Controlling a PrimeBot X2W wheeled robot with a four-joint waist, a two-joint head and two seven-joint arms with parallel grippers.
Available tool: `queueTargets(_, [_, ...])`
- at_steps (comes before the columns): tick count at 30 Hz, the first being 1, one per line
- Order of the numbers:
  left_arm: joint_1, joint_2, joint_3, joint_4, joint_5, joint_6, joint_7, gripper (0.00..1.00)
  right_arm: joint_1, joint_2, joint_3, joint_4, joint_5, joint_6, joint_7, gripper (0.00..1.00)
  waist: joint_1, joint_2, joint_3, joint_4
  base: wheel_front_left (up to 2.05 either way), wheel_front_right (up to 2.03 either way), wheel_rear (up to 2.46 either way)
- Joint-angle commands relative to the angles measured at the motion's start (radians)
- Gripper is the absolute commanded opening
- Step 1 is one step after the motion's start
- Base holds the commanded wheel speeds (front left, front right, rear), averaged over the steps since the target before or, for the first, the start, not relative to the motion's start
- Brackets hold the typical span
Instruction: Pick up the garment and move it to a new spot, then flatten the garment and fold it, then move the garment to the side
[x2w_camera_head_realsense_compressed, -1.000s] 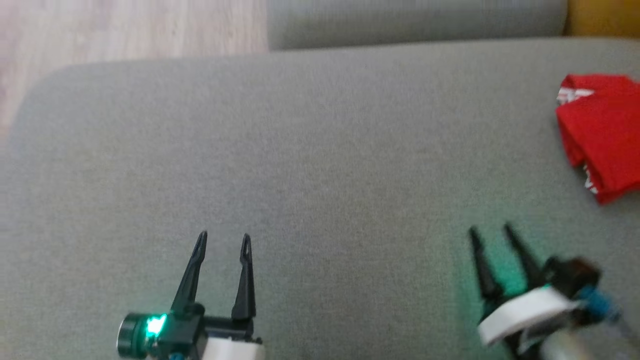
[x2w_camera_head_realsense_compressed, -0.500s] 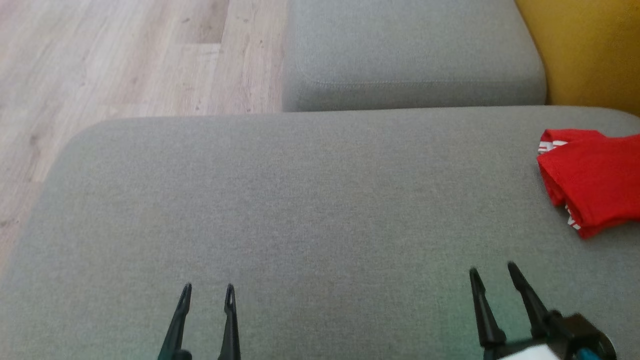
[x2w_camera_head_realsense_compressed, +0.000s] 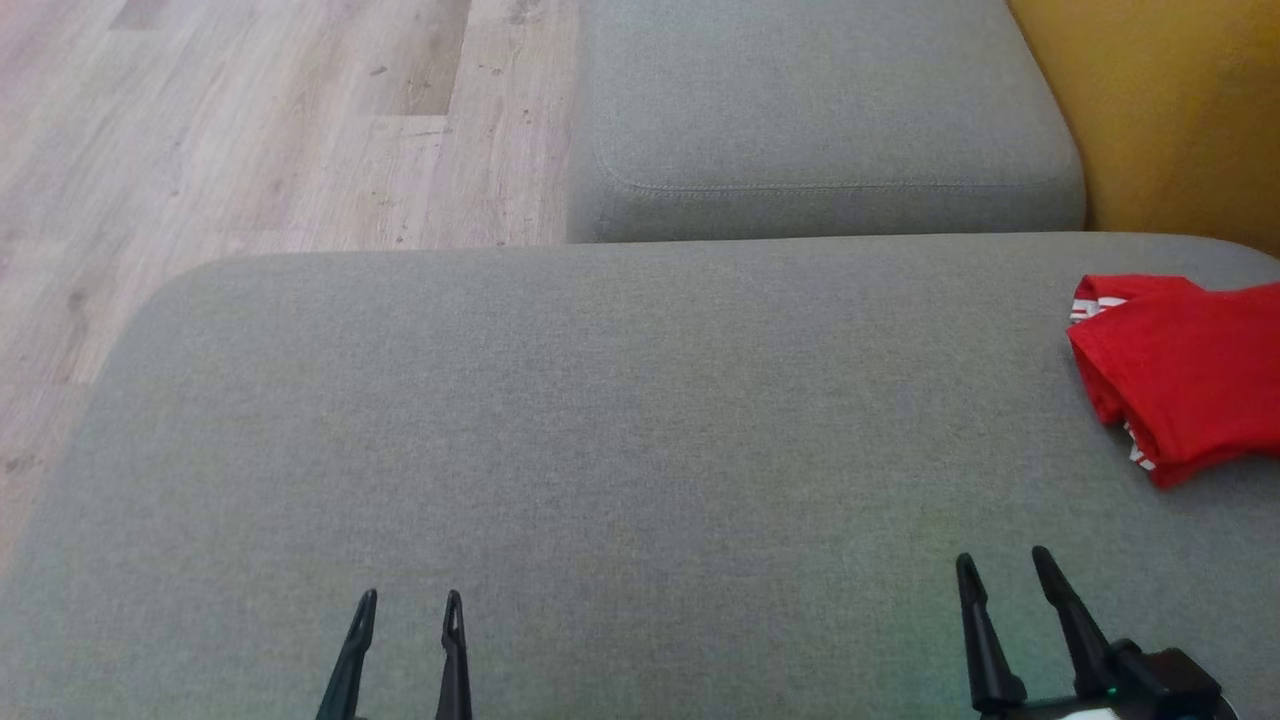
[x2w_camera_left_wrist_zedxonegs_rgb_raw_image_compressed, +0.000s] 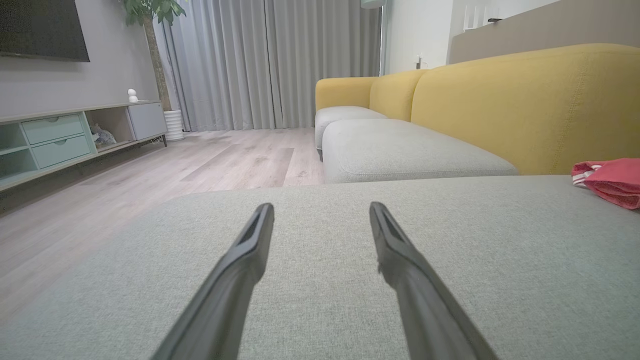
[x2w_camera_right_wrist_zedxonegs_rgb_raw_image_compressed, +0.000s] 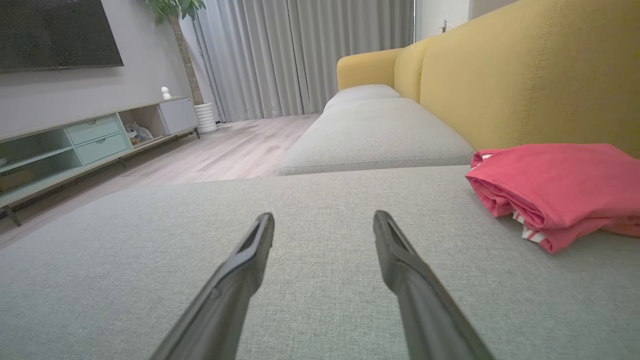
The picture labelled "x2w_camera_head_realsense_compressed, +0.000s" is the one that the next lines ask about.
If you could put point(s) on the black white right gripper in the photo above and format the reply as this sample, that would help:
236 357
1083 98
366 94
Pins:
1060 710

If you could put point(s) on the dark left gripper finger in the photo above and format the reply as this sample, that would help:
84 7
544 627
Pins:
454 670
352 660

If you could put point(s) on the red white striped jersey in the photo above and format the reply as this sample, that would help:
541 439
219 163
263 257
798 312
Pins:
1190 380

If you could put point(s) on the large grey sofa seat cushion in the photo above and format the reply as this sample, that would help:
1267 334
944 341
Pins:
600 450

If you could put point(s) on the small grey sofa cushion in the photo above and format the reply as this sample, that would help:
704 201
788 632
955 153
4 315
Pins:
820 110

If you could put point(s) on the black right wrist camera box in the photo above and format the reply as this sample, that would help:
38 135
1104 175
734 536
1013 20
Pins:
1170 685

